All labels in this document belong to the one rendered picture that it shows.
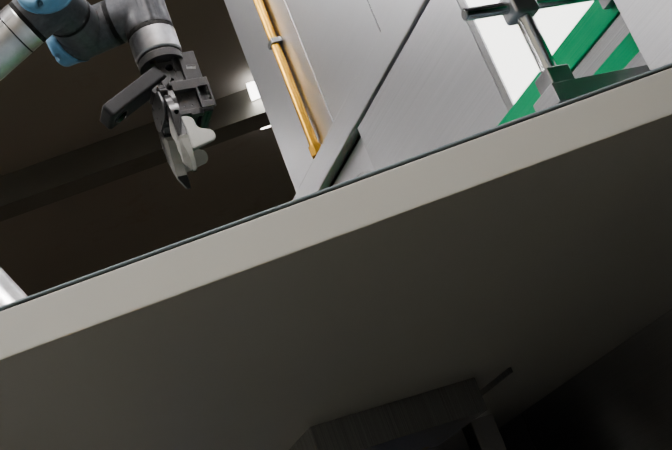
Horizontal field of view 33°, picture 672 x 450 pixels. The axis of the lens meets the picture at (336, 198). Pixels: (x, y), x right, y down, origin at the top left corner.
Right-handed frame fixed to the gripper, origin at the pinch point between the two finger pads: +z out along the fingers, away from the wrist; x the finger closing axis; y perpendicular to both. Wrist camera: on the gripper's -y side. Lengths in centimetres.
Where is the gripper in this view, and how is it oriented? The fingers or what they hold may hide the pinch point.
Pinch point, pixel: (184, 173)
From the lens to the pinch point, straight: 169.9
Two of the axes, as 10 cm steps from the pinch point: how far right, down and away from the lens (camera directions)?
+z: 3.4, 8.7, -3.5
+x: -2.7, 4.5, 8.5
